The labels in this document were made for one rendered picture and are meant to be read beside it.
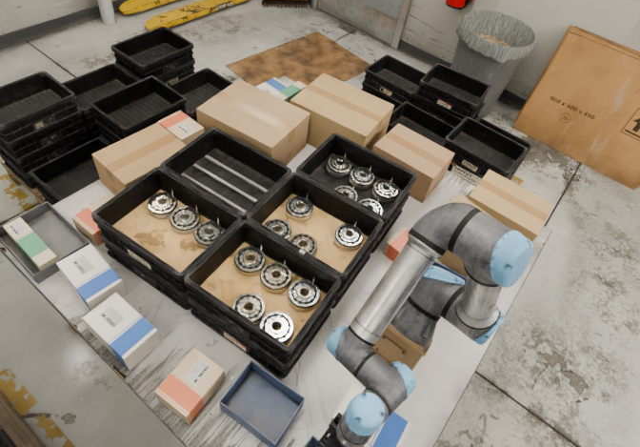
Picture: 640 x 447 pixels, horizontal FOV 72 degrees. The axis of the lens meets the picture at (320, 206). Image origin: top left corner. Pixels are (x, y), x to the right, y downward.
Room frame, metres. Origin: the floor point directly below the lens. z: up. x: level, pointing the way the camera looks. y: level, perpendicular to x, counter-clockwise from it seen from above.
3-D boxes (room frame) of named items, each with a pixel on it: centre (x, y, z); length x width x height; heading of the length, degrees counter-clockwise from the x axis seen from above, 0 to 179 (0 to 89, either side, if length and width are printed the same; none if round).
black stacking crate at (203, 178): (1.15, 0.37, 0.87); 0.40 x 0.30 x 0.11; 66
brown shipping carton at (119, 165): (1.22, 0.73, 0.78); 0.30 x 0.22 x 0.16; 147
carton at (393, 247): (1.07, -0.38, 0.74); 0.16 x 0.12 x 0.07; 55
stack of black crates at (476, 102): (2.61, -0.72, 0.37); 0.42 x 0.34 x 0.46; 60
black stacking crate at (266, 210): (0.99, 0.00, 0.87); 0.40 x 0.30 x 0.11; 66
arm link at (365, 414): (0.31, -0.18, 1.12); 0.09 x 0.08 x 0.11; 141
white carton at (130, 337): (0.54, 0.54, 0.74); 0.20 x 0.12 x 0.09; 61
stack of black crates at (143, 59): (2.39, 1.20, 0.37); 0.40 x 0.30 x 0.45; 150
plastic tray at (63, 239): (0.82, 0.95, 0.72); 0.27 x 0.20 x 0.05; 59
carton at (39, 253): (0.78, 0.97, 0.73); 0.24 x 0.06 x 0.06; 58
